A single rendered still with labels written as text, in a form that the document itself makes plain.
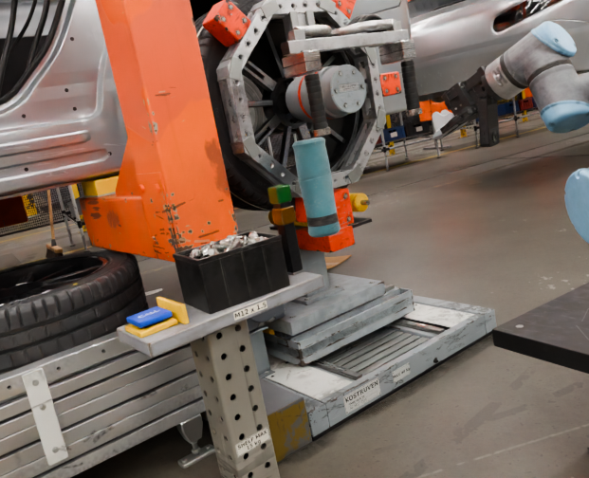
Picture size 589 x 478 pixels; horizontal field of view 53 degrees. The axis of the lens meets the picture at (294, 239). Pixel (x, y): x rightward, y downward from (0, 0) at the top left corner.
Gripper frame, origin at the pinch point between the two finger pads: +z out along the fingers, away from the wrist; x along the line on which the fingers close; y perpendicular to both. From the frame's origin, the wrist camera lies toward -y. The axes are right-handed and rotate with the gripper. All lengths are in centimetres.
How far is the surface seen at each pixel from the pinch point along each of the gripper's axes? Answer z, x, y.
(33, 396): 54, 96, -14
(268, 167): 34.7, 24.2, 16.0
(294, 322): 59, 22, -24
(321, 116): 9.9, 23.3, 16.4
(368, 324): 59, -3, -35
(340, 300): 57, 3, -24
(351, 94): 13.7, 4.8, 22.7
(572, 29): 53, -258, 61
